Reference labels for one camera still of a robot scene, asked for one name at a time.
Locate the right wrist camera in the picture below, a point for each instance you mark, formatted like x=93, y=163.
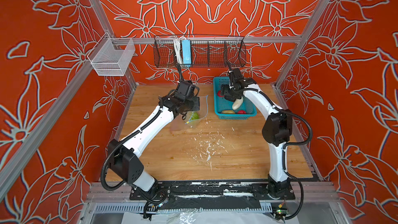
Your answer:
x=235, y=76

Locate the yellow potato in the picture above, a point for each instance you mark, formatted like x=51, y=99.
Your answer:
x=228, y=112

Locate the green cabbage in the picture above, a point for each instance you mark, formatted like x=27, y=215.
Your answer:
x=194, y=116

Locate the white radish with leaves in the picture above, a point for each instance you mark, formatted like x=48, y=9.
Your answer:
x=238, y=103

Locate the turquoise plastic basket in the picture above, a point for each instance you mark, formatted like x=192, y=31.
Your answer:
x=221, y=103

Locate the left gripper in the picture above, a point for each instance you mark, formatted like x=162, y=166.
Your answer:
x=196, y=106

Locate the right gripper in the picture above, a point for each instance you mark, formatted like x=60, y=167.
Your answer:
x=224, y=90

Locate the clear wire wall basket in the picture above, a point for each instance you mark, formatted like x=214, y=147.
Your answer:
x=112, y=56

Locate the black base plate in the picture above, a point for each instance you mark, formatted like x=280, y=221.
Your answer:
x=257, y=189

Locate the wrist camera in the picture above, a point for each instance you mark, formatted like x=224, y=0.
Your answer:
x=235, y=76
x=186, y=90

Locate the clear zip top bag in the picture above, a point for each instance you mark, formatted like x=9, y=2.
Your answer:
x=180, y=124

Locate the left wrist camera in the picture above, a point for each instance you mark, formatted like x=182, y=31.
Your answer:
x=186, y=90

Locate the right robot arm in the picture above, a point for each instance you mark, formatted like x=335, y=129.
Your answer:
x=276, y=131

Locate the black wire wall basket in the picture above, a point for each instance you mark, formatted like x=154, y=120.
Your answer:
x=207, y=51

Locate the light blue box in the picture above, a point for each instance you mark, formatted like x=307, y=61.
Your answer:
x=186, y=52

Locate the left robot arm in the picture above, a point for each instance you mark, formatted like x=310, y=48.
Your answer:
x=122, y=164

